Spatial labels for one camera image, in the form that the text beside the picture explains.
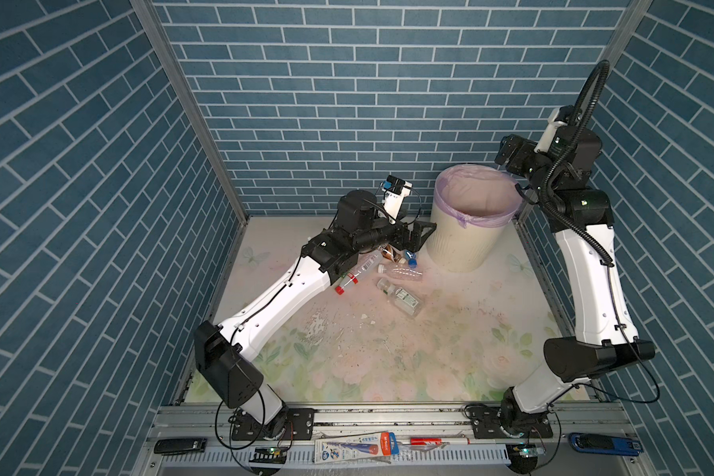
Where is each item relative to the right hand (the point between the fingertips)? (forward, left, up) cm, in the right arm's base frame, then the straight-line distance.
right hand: (515, 139), depth 65 cm
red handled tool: (-52, +16, -50) cm, 74 cm away
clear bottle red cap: (-2, +35, -46) cm, 58 cm away
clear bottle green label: (-16, +22, -46) cm, 53 cm away
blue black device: (-50, -25, -47) cm, 73 cm away
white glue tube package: (-55, +32, -49) cm, 80 cm away
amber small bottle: (+3, +27, -47) cm, 55 cm away
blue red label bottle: (+2, +19, -48) cm, 52 cm away
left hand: (-15, +20, -13) cm, 28 cm away
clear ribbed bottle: (-4, +22, -47) cm, 52 cm away
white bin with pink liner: (+21, -3, -39) cm, 44 cm away
